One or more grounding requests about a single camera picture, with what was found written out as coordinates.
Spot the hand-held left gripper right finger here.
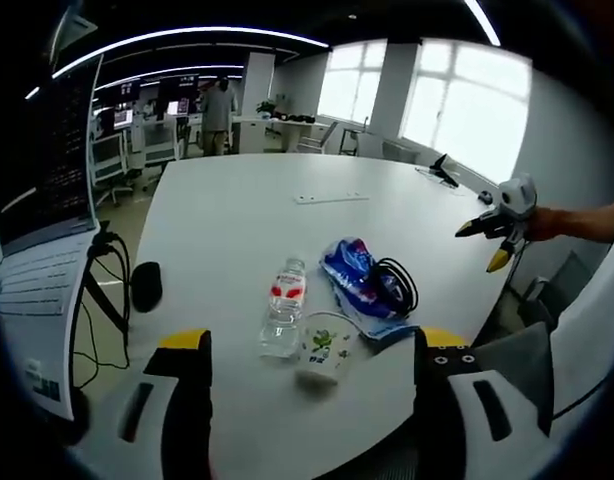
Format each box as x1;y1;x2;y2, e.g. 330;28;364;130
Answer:
413;326;552;480

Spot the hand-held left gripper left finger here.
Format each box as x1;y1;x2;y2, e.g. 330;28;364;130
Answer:
117;328;214;480

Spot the clear plastic water bottle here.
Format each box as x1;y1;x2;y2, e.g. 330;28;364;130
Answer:
258;256;308;362

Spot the white printed paper cup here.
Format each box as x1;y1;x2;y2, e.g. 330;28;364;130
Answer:
295;310;359;391

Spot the blue snack bag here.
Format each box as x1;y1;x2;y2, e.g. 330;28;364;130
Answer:
319;237;421;342

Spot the person's right hand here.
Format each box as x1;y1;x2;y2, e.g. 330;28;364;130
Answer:
527;205;571;243

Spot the black desk phone stand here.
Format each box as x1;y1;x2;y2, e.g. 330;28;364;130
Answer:
415;153;461;189

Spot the grey office chair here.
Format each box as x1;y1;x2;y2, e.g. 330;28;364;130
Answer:
474;249;596;426

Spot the black computer mouse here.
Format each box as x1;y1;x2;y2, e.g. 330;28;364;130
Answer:
130;261;164;314

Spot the white table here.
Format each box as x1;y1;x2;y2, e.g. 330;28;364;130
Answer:
66;152;526;480

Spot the white mesh office chair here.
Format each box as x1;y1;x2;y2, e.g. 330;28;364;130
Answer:
296;120;339;154

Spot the silver laptop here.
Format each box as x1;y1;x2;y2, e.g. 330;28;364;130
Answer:
0;52;106;421

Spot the white office counter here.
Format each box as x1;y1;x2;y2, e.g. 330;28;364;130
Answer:
231;115;333;154

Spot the black laptop cable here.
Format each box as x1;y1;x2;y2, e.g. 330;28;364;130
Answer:
69;220;133;391

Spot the white cable cover plate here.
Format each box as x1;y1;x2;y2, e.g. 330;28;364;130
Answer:
293;190;370;205

